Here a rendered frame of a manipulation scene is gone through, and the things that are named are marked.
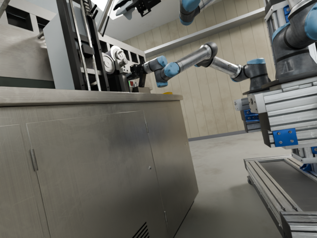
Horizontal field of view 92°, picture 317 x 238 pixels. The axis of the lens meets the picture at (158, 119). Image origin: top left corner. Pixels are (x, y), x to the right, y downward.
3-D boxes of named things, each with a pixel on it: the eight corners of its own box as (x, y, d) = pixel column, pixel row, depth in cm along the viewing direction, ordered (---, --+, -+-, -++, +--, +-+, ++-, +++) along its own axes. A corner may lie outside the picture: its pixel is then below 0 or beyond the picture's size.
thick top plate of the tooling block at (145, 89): (139, 93, 117) (137, 85, 117) (105, 105, 138) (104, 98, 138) (150, 94, 131) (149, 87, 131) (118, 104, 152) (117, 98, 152)
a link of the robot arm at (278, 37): (296, 56, 76) (291, 29, 76) (320, 45, 63) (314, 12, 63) (270, 63, 78) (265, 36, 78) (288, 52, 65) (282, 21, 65)
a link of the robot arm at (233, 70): (254, 80, 125) (199, 56, 106) (238, 84, 139) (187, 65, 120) (255, 66, 127) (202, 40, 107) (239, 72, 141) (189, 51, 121)
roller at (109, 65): (102, 71, 95) (98, 52, 95) (79, 83, 109) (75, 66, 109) (116, 73, 106) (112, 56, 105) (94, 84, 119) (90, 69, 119)
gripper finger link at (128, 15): (123, 27, 71) (139, 14, 70) (116, 15, 65) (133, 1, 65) (120, 24, 72) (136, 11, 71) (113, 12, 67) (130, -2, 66)
